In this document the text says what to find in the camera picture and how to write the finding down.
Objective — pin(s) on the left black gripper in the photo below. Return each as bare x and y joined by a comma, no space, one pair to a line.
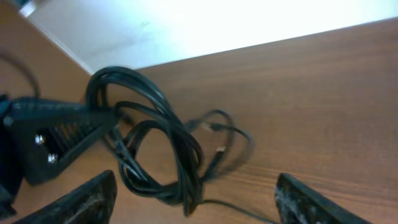
48,135

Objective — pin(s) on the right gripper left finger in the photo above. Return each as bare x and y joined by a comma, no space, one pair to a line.
91,203

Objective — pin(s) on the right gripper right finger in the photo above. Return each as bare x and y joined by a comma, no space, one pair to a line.
298,203

